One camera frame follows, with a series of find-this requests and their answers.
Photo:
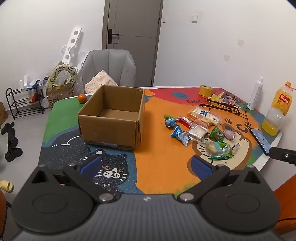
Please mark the yellow slipper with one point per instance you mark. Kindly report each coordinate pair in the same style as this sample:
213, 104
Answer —
5, 185

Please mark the white wall socket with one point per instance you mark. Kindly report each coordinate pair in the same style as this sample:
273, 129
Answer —
241, 42
226, 57

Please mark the green cracker packet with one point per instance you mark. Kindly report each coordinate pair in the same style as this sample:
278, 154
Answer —
217, 148

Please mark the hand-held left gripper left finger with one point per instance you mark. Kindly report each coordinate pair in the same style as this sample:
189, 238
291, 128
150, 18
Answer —
91, 164

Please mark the orange fruit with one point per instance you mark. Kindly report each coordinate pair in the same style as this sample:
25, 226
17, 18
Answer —
82, 98

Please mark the white spray bottle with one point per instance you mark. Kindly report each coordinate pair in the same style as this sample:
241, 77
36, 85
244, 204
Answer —
255, 95

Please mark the black shoe rack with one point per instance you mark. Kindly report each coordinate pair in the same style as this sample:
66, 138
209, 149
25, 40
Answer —
25, 109

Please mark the yellow plastic wrapper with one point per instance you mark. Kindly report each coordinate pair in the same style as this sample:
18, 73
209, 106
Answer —
217, 96

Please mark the blue-green candy packet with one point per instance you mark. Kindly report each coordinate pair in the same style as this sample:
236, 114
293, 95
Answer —
170, 121

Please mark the red snack packet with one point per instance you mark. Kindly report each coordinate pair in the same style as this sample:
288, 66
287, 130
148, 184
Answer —
184, 121

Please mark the grey chair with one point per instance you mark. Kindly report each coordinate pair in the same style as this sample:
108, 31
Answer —
108, 64

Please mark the clear blue-label cake packet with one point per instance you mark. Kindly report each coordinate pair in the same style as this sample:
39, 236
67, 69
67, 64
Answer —
205, 114

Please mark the yellow tape roll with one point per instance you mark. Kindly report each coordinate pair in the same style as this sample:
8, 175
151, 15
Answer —
206, 90

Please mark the small clear candy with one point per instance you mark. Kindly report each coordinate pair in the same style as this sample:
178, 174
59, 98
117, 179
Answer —
236, 148

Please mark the small clear cake packet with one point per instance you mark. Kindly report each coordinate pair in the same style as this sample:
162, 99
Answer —
196, 133

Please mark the black smartphone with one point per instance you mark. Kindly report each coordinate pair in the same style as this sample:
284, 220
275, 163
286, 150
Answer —
260, 140

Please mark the pink snack packet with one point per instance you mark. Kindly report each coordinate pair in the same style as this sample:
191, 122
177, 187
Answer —
205, 125

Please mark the orange juice bottle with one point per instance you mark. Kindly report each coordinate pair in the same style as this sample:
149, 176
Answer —
278, 106

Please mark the taped cardboard box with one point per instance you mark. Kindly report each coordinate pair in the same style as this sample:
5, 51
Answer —
60, 95

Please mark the black shoe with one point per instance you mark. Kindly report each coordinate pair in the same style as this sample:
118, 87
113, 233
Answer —
12, 150
7, 128

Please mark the white perforated board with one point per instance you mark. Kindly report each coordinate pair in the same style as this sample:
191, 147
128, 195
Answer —
74, 39

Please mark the small printed cardboard box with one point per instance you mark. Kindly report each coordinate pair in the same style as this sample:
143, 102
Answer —
2, 114

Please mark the green snack packet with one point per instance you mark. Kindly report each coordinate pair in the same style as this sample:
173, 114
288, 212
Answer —
217, 134

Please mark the blue triangular snack packet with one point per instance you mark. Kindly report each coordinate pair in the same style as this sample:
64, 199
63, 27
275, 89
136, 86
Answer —
177, 132
186, 139

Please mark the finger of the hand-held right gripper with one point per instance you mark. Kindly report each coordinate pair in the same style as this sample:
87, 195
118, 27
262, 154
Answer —
283, 155

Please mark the dotted cream pillow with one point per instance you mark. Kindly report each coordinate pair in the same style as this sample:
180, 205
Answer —
100, 81

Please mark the grey door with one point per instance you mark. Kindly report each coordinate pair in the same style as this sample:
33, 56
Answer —
136, 41

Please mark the blue packets on rack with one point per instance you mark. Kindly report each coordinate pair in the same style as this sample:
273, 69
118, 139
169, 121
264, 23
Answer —
34, 83

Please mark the clear bag of small items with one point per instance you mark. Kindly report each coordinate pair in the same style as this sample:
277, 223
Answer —
230, 100

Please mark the purple mochi packet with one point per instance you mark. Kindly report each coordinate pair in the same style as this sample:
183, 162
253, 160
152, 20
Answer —
229, 134

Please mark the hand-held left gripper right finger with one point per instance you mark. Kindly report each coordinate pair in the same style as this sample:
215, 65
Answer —
202, 166

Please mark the orange chair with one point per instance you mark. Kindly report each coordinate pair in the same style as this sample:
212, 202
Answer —
2, 208
286, 199

